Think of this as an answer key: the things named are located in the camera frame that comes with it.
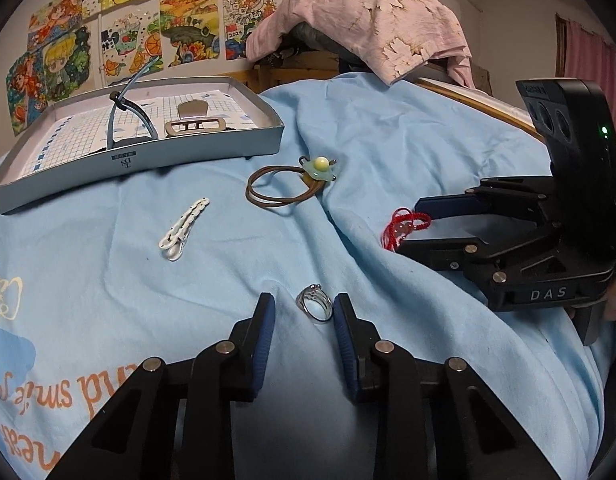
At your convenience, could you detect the grey shallow box tray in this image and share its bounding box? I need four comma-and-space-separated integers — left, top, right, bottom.
0, 76, 284, 216

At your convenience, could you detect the brown hair tie egg charm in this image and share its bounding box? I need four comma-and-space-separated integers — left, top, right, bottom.
246, 155, 338, 209

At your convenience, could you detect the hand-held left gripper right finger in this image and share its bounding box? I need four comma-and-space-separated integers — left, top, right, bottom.
333, 293, 560, 480

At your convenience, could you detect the light blue printed blanket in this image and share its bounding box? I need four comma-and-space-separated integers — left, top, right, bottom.
0, 72, 616, 480

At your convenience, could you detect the red string bracelet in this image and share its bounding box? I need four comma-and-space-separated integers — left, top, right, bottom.
381, 207, 433, 251

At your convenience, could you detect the group of colourful wall drawings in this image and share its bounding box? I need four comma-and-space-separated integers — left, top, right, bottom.
5, 0, 300, 137

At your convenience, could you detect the blue-grey headband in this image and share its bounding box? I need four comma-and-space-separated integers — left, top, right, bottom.
105, 57, 162, 151

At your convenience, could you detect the pink curtain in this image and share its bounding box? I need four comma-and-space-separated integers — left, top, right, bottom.
555, 13, 616, 127

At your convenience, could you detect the beige hair claw clip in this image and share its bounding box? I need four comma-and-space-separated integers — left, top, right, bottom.
163, 100, 230, 139

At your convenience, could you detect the pink floral cloth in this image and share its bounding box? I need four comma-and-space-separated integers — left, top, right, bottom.
245, 0, 474, 87

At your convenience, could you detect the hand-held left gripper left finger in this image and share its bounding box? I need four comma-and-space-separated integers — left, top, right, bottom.
52, 292, 277, 480

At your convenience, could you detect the white hair clip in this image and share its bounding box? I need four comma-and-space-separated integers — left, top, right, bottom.
157, 197, 210, 262

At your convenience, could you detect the silver ring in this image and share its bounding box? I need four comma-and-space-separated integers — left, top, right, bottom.
295, 283, 334, 325

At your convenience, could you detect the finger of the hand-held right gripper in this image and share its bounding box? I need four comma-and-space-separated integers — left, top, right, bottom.
413, 174, 560, 234
397, 220, 565, 292

